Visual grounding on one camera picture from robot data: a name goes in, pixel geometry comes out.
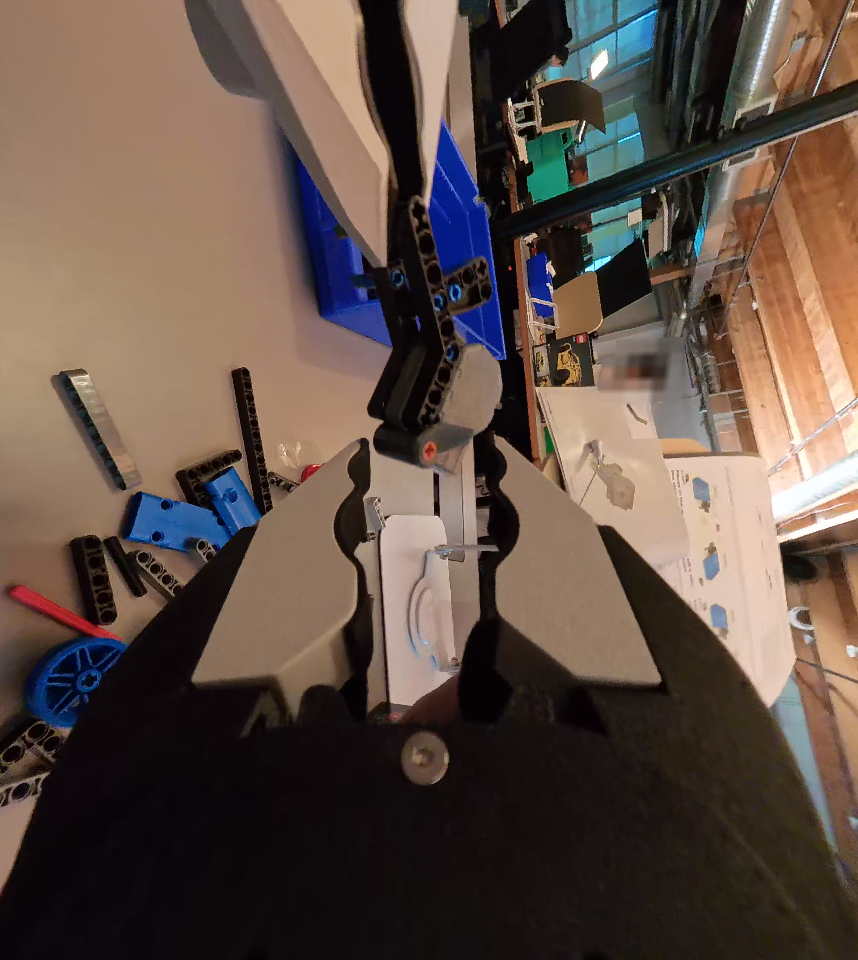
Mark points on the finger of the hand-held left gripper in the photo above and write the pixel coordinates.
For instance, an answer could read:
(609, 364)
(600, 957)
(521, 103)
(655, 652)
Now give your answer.
(436, 60)
(316, 97)

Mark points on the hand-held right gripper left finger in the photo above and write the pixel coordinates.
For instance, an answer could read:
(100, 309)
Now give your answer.
(279, 600)

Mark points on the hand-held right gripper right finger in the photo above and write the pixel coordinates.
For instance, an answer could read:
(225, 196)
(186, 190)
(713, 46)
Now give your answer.
(579, 607)

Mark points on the instruction booklet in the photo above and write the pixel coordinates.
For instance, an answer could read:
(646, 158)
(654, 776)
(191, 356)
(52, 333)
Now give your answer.
(646, 510)

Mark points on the blue angled shell panel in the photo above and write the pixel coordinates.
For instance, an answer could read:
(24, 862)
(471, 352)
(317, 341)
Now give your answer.
(166, 521)

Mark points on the grey pull-back motor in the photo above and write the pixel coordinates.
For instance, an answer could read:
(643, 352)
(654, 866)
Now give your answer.
(474, 390)

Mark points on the grey desk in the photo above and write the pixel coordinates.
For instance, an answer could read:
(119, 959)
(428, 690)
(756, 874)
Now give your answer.
(99, 225)

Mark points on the blue curved shell panel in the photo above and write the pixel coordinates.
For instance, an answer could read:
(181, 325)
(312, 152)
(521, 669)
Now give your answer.
(234, 499)

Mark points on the white stand base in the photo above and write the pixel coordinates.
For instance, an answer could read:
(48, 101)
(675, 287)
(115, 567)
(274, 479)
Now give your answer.
(399, 600)

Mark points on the dark grey short beam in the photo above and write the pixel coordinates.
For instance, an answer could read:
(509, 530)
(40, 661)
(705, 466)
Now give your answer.
(157, 574)

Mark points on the light grey short beam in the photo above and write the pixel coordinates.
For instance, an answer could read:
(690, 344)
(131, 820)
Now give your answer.
(375, 516)

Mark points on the red wheel hub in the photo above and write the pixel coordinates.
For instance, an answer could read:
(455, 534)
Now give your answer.
(310, 472)

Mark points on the small clear plastic piece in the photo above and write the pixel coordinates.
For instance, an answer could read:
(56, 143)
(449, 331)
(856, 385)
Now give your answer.
(290, 454)

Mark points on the black flat beam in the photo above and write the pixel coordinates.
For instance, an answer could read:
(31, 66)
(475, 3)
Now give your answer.
(204, 469)

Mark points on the green panel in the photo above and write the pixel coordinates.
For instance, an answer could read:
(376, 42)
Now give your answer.
(553, 165)

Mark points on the long black beam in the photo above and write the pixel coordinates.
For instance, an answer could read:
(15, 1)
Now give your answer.
(253, 442)

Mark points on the blue plastic bin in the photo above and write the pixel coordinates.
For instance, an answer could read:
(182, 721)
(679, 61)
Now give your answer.
(466, 225)

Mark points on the red axle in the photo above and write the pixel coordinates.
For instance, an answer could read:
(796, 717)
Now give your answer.
(61, 611)

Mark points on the blue wheel hub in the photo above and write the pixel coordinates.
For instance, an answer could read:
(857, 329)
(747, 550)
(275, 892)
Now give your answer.
(69, 682)

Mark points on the background toy box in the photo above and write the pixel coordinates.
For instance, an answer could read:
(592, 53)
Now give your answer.
(568, 360)

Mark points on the small blue bin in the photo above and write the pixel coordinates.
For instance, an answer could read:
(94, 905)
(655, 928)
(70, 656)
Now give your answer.
(541, 285)

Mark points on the black steel pillar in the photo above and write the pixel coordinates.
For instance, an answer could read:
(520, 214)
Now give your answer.
(699, 157)

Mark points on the black monitor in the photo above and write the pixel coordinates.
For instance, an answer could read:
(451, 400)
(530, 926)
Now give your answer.
(624, 281)

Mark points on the silver ventilation duct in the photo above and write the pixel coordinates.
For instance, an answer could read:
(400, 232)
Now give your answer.
(849, 472)

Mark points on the silver ceiling duct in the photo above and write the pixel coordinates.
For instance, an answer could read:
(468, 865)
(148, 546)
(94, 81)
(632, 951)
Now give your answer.
(759, 45)

